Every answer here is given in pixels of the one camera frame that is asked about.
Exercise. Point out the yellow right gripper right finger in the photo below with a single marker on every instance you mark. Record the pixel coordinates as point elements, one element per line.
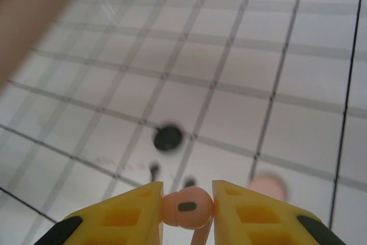
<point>258,222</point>

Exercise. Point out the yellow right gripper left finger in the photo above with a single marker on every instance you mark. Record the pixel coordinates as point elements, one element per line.
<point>114,222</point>

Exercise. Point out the pink charging case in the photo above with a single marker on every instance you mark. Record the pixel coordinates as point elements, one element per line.
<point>266,184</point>

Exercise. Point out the black round charging case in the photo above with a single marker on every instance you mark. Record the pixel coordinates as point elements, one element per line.
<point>168,137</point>

